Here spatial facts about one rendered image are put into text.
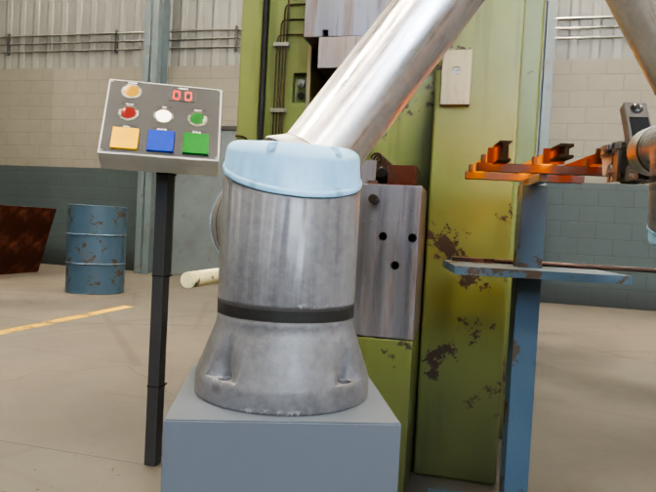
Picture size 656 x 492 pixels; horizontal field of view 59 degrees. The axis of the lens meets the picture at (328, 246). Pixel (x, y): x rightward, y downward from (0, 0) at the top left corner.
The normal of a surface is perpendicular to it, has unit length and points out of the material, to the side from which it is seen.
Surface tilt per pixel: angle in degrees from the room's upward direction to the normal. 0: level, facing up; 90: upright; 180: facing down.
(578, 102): 90
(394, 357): 90
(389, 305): 90
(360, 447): 90
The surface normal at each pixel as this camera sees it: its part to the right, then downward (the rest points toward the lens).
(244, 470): 0.11, 0.04
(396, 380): -0.24, 0.02
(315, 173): 0.36, -0.04
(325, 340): 0.58, -0.29
